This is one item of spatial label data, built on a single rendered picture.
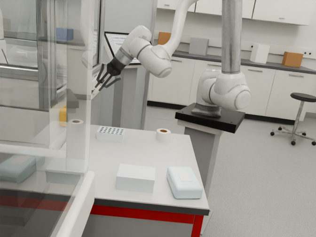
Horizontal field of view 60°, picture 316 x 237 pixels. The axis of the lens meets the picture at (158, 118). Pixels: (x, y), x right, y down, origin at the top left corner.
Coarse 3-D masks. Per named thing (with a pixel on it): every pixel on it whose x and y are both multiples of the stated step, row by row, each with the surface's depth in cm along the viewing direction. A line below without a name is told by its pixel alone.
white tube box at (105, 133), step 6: (102, 126) 134; (108, 126) 134; (96, 132) 127; (102, 132) 127; (108, 132) 129; (114, 132) 129; (120, 132) 130; (96, 138) 128; (102, 138) 128; (108, 138) 127; (114, 138) 127; (120, 138) 127
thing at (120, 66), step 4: (112, 60) 142; (116, 60) 141; (108, 64) 144; (112, 64) 144; (116, 64) 141; (120, 64) 141; (108, 68) 144; (112, 68) 144; (116, 68) 144; (120, 68) 143; (116, 72) 145; (120, 72) 146
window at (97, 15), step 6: (96, 0) 166; (96, 6) 168; (96, 12) 170; (96, 18) 172; (96, 24) 173; (96, 30) 175; (96, 36) 177; (96, 42) 179; (96, 48) 181; (96, 54) 183; (96, 60) 185
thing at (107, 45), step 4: (104, 32) 217; (108, 32) 219; (112, 32) 223; (116, 32) 226; (120, 32) 229; (104, 36) 215; (104, 40) 216; (108, 40) 216; (104, 44) 216; (108, 44) 214; (108, 48) 214; (108, 52) 215; (112, 52) 214; (112, 56) 213; (132, 64) 223; (136, 64) 227; (140, 64) 230
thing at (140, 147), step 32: (96, 128) 140; (96, 160) 109; (128, 160) 112; (160, 160) 115; (192, 160) 118; (96, 192) 89; (128, 192) 91; (160, 192) 93; (96, 224) 91; (128, 224) 91; (160, 224) 91; (192, 224) 91
